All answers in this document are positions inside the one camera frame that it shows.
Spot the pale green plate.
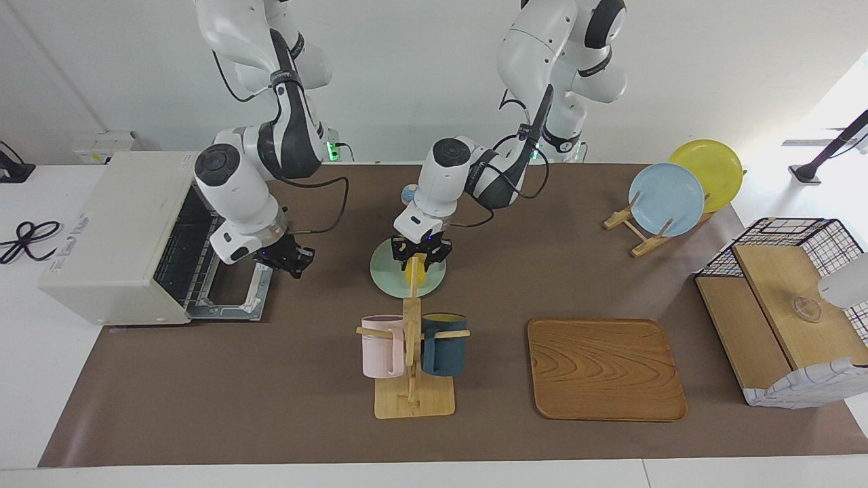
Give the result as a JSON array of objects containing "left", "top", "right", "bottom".
[{"left": 370, "top": 237, "right": 448, "bottom": 300}]

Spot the glass oven door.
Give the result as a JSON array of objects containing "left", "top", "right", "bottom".
[{"left": 186, "top": 261, "right": 273, "bottom": 321}]

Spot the white toaster oven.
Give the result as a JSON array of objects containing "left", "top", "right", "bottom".
[{"left": 39, "top": 150, "right": 221, "bottom": 327}]

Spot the dark blue mug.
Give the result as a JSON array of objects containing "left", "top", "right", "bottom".
[{"left": 420, "top": 312, "right": 469, "bottom": 377}]

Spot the pink mug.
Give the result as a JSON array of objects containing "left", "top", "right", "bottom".
[{"left": 361, "top": 314, "right": 406, "bottom": 379}]

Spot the brown table mat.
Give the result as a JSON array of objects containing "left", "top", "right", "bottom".
[{"left": 37, "top": 163, "right": 868, "bottom": 468}]

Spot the wooden mug tree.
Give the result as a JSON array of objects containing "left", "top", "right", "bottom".
[{"left": 356, "top": 256, "right": 471, "bottom": 420}]

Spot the brown wooden tray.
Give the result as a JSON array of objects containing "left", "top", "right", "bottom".
[{"left": 527, "top": 318, "right": 688, "bottom": 422}]

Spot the wooden plate rack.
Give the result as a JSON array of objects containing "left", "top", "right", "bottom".
[{"left": 604, "top": 169, "right": 747, "bottom": 258}]

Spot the white power box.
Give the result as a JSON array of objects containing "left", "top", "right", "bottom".
[{"left": 73, "top": 131, "right": 146, "bottom": 165}]

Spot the light blue plate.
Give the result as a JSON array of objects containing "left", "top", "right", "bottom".
[{"left": 628, "top": 163, "right": 706, "bottom": 238}]

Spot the black desk clamp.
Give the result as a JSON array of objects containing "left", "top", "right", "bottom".
[{"left": 0, "top": 140, "right": 36, "bottom": 184}]

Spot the yellow plate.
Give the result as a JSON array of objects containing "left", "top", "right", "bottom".
[{"left": 669, "top": 139, "right": 744, "bottom": 214}]

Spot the wooden step shelf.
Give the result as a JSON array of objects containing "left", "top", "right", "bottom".
[{"left": 696, "top": 244, "right": 868, "bottom": 390}]

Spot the small clear glass dish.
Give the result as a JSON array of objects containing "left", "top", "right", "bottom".
[{"left": 790, "top": 296, "right": 823, "bottom": 323}]

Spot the black stand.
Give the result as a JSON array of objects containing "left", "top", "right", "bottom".
[{"left": 789, "top": 110, "right": 868, "bottom": 185}]

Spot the white rounded object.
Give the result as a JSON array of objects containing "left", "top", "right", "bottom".
[{"left": 817, "top": 252, "right": 868, "bottom": 309}]

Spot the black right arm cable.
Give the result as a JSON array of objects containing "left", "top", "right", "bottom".
[{"left": 212, "top": 51, "right": 350, "bottom": 236}]

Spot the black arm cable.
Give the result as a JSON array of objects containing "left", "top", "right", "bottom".
[
  {"left": 212, "top": 51, "right": 350, "bottom": 236},
  {"left": 451, "top": 88, "right": 553, "bottom": 228}
]

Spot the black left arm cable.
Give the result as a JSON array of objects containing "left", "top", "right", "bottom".
[{"left": 451, "top": 88, "right": 553, "bottom": 228}]

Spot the black coiled cable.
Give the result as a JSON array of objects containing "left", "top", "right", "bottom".
[{"left": 0, "top": 220, "right": 62, "bottom": 265}]

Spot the black wire basket white liner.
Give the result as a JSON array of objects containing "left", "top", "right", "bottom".
[{"left": 695, "top": 218, "right": 868, "bottom": 409}]

